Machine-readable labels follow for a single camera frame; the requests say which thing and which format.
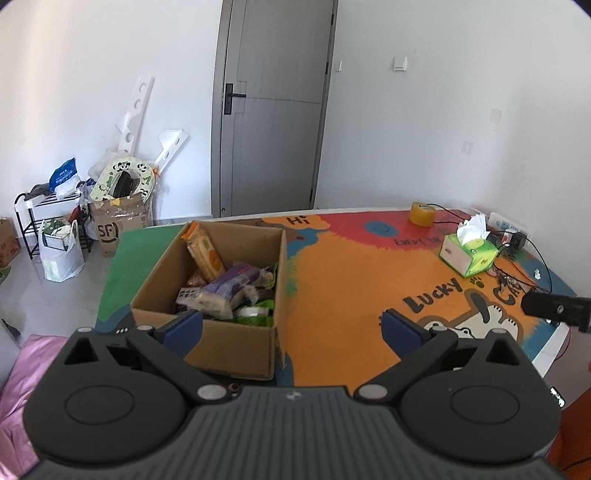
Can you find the orange cake packet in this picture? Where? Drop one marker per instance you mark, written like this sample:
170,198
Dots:
205,254

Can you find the small green snack packet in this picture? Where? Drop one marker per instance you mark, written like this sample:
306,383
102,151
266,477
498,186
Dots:
254,314

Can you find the white power strip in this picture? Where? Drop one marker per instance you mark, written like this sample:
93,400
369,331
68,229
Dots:
508,222

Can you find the bunch of keys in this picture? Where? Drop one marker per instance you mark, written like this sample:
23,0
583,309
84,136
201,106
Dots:
507,278

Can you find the white light switch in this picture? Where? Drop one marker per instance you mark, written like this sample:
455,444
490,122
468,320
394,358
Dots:
400,63

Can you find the blue plastic bag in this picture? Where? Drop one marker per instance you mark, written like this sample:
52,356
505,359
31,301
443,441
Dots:
64,175

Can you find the pink blanket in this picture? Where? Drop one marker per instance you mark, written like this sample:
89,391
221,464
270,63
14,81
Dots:
23,392

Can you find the white plastic shopping bag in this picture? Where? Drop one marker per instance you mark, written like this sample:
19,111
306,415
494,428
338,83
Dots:
60,263

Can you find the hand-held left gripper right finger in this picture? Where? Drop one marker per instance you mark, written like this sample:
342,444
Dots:
399,331

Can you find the brown floor cardboard box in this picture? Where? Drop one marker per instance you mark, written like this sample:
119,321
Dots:
124,221

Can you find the grey door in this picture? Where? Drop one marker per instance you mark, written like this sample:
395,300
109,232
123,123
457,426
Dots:
277,115

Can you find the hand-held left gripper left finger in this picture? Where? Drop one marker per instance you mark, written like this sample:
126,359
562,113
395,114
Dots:
182,328

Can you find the green tissue box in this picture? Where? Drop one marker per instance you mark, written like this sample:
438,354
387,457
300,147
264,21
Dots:
471,256

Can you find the white perforated boards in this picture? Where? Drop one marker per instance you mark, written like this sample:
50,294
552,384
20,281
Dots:
136,110

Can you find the panda print toilet seat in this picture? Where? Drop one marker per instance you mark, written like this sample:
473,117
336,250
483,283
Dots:
108,177

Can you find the printed cardboard carton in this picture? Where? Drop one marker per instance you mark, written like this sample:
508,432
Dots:
8,242

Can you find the black shoe rack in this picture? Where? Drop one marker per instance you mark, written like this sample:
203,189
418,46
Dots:
27,221

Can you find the short white foam piece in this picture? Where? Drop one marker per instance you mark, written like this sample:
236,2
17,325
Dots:
171,143

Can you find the purple sliced bread packet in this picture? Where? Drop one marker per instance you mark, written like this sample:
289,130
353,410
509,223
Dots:
226,287

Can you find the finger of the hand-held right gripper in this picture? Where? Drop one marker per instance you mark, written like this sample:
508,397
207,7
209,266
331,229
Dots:
554,308

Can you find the yellow tape roll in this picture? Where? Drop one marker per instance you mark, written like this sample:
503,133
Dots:
422,213

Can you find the black power adapter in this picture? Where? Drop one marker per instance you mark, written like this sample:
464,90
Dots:
519,240

